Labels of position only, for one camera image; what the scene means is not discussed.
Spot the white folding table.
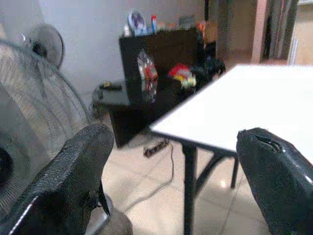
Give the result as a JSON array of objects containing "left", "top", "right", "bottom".
[{"left": 149, "top": 64, "right": 313, "bottom": 235}]

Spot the small grey standing fan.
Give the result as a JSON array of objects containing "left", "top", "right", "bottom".
[{"left": 21, "top": 23, "right": 66, "bottom": 69}]

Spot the black power strip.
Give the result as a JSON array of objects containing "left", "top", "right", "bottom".
[{"left": 143, "top": 139, "right": 170, "bottom": 157}]

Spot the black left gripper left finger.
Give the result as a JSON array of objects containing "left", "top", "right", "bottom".
[{"left": 0, "top": 123, "right": 134, "bottom": 235}]

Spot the large grey floor fan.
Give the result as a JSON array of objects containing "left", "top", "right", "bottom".
[{"left": 0, "top": 39, "right": 95, "bottom": 218}]

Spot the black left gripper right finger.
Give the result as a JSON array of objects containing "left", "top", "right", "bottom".
[{"left": 236, "top": 127, "right": 313, "bottom": 235}]

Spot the black cabinet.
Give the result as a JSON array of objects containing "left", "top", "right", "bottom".
[{"left": 119, "top": 28, "right": 217, "bottom": 123}]

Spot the colourful toy pile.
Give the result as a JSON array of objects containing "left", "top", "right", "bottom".
[{"left": 168, "top": 63, "right": 197, "bottom": 89}]

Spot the round white blue clock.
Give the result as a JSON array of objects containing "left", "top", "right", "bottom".
[{"left": 127, "top": 11, "right": 147, "bottom": 37}]

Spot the black bag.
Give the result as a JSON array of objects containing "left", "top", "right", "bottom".
[{"left": 193, "top": 58, "right": 227, "bottom": 84}]

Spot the grey power cable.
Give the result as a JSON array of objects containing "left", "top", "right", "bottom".
[{"left": 111, "top": 141, "right": 175, "bottom": 216}]

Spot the orange box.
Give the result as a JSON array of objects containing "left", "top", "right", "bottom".
[{"left": 201, "top": 21, "right": 218, "bottom": 45}]

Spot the low black side table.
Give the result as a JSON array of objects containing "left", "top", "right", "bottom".
[{"left": 92, "top": 82, "right": 152, "bottom": 148}]

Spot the colourful snack bag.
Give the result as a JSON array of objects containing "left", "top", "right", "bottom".
[{"left": 136, "top": 49, "right": 159, "bottom": 103}]

